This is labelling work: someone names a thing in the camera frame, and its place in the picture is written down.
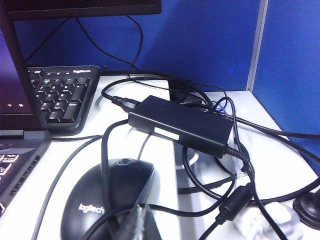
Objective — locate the silver partition post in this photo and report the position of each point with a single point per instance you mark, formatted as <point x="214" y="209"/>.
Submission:
<point x="257" y="45"/>

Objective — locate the black Logitech keyboard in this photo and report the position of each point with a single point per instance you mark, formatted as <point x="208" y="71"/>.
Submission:
<point x="72" y="100"/>

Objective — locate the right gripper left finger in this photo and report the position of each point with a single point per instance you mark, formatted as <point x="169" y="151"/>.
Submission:
<point x="130" y="225"/>

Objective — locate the small blue round object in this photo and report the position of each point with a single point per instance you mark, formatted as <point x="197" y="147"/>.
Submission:
<point x="220" y="107"/>

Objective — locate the black Hasee laptop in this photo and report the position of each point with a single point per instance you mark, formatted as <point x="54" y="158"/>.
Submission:
<point x="15" y="75"/>

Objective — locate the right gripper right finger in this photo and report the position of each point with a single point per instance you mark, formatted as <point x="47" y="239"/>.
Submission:
<point x="149" y="225"/>

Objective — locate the black laptop power adapter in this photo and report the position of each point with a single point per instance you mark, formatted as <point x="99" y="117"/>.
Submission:
<point x="182" y="125"/>

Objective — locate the black Logitech mouse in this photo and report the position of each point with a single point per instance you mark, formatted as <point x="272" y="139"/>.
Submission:
<point x="85" y="192"/>

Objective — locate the black ASUS monitor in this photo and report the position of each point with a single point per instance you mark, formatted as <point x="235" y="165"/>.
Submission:
<point x="87" y="5"/>

